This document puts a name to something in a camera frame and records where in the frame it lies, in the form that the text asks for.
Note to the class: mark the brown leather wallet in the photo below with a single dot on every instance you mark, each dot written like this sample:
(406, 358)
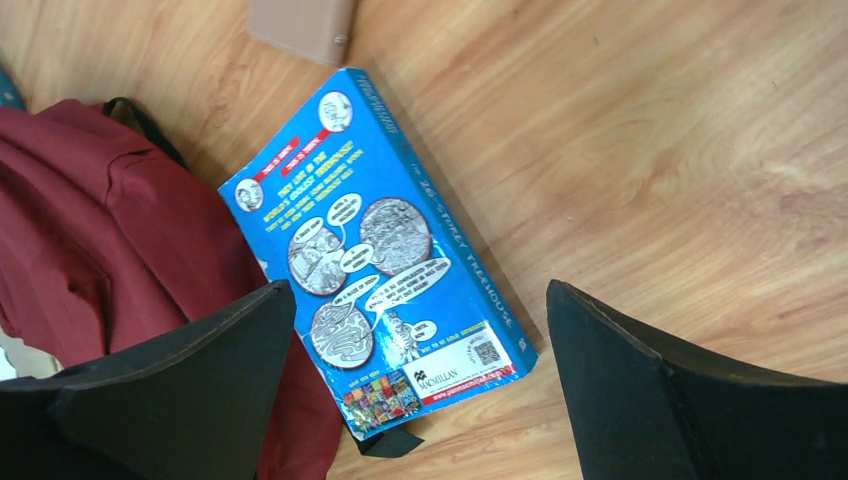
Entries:
(319, 30)

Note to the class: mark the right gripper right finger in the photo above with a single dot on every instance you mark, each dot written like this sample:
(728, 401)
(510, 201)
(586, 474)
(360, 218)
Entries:
(645, 404)

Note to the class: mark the blue polka dot plate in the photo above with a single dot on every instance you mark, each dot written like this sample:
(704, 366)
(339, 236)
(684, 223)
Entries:
(9, 93)

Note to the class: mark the blue comic book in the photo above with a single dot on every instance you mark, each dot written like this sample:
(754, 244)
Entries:
(393, 305)

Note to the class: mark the red backpack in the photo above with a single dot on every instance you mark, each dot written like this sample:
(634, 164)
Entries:
(107, 240)

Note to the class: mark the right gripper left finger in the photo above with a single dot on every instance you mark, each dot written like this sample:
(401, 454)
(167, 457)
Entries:
(193, 403)

